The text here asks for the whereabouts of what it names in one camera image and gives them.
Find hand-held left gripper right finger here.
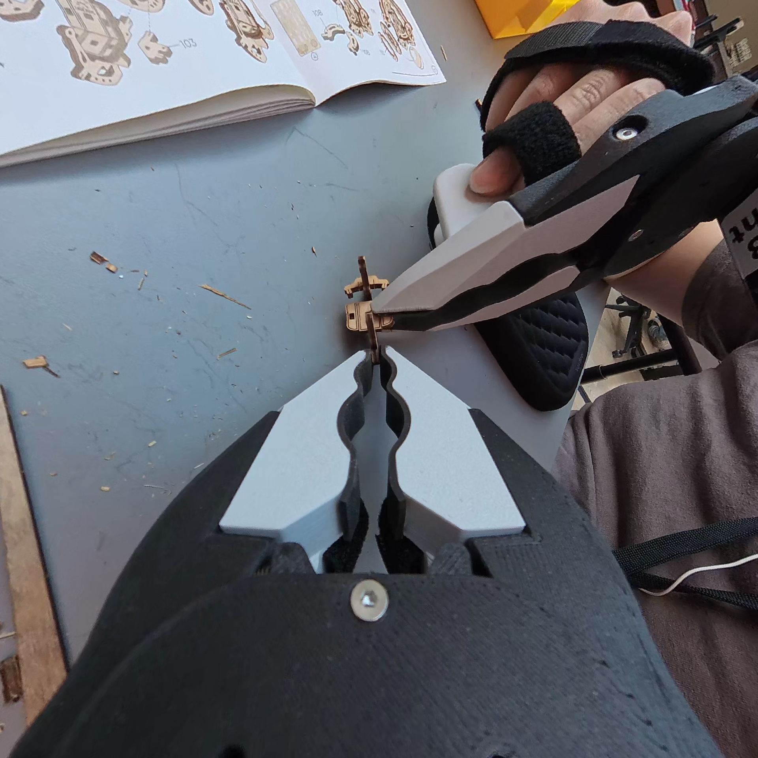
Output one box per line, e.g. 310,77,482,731
378,346,527,574

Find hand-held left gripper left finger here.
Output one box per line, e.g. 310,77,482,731
219,349,380,574

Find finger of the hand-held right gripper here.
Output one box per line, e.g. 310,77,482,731
370,173,638,313
390,253,600,334

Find thin dark wooden stem part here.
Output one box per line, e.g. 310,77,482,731
357,255,381,364

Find person's right forearm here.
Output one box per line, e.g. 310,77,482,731
610,222,758,362

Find person's right hand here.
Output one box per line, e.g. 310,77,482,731
471,0,695,198

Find black quilted wrist rest pad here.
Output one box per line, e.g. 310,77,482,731
426,200,591,413

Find black office chair base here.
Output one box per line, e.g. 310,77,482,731
610,293,674,360

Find black metal bar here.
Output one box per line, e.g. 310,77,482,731
595,314,703,380

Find dark background furniture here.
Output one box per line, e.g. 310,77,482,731
690,0,758,79

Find long wood splinter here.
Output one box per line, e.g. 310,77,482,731
199,283,252,310

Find yellow box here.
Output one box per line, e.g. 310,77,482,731
474,0,587,40

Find plywood offcut strip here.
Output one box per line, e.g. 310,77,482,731
0,385,68,727

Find open assembly instruction booklet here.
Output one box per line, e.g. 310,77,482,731
0,0,447,169

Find black webbing strap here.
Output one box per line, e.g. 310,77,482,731
612,518,758,611

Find white cable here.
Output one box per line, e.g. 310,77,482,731
638,559,758,597

